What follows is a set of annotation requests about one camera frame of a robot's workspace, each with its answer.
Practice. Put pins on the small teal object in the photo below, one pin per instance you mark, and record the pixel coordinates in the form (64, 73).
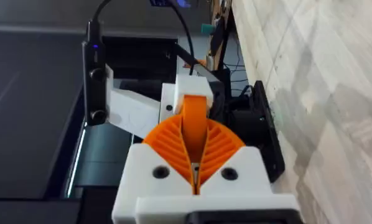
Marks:
(207, 29)

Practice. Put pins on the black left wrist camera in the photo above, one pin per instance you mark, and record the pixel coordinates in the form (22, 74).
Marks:
(94, 93)

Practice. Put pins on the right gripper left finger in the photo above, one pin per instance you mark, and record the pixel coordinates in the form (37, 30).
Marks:
(142, 174)

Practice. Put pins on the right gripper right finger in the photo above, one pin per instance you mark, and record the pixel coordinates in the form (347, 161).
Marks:
(245, 174)

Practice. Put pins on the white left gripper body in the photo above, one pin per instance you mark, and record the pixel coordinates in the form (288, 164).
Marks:
(133, 109)

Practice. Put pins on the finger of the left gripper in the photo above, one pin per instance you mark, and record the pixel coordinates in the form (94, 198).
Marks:
(168, 99)
(193, 124)

